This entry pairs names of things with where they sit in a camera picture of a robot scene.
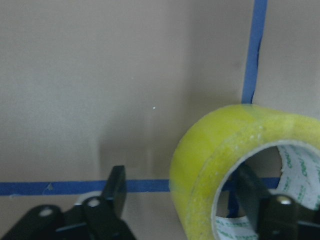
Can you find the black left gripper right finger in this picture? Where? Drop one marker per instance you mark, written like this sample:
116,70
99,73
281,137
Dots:
274,216

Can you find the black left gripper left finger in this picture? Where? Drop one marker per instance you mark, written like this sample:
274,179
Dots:
96,217

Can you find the yellow tape roll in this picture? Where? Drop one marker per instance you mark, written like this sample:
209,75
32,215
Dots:
212,149

